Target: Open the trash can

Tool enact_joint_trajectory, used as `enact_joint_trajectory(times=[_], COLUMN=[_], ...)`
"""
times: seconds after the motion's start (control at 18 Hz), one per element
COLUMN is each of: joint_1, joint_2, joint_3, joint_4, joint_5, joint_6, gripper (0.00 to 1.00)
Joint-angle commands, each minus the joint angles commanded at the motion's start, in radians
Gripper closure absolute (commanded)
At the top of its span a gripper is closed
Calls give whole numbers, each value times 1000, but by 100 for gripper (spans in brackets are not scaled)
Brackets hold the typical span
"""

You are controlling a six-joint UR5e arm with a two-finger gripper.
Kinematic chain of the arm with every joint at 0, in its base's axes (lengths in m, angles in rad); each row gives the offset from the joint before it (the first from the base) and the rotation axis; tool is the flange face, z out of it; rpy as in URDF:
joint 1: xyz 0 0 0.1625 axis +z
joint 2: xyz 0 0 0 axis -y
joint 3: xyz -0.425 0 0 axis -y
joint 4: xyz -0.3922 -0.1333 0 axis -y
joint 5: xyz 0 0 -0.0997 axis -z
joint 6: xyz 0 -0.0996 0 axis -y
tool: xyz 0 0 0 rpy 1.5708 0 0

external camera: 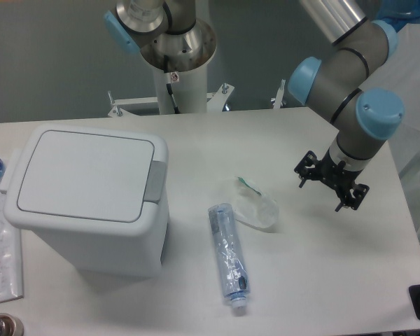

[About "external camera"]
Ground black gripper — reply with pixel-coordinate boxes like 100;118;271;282
294;150;370;212

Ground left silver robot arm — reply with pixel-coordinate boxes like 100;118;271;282
104;1;369;210

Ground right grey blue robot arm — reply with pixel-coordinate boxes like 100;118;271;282
288;1;405;206

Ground white plastic trash can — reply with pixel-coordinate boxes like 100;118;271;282
3;124;169;278

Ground white trash can lid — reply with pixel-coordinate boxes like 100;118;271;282
17;129;154;223

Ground crumpled clear plastic bag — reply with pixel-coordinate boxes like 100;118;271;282
227;176;279;232

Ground crushed clear plastic bottle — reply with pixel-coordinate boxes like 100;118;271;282
208;203;250;312

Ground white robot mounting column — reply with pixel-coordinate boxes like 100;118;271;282
141;19;216;100

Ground paper sheets in plastic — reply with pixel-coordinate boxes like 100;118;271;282
0;193;24;303

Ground round silver metal object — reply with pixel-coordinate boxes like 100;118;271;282
0;313;25;336

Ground white metal base frame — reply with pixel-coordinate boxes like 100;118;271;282
107;83;235;118

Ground black cable on column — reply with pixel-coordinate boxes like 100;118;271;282
163;55;181;115

